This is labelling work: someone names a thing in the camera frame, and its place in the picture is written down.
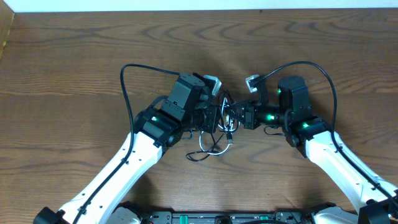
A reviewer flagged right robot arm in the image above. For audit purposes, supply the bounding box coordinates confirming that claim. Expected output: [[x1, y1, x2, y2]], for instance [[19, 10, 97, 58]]
[[223, 75, 397, 223]]

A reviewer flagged right camera black cable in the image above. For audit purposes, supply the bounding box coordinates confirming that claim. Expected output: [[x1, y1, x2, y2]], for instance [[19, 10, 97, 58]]
[[254, 60, 398, 206]]

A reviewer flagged camera black cable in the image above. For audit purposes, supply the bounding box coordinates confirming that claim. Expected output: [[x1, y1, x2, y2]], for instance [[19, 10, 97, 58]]
[[254, 60, 398, 206], [72, 63, 181, 224]]

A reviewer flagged white usb cable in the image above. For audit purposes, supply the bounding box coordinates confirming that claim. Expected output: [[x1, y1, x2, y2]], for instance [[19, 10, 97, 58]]
[[198, 96, 238, 156]]

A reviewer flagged left camera black cable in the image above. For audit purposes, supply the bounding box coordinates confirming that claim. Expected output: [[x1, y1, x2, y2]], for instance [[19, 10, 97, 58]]
[[72, 63, 181, 224]]

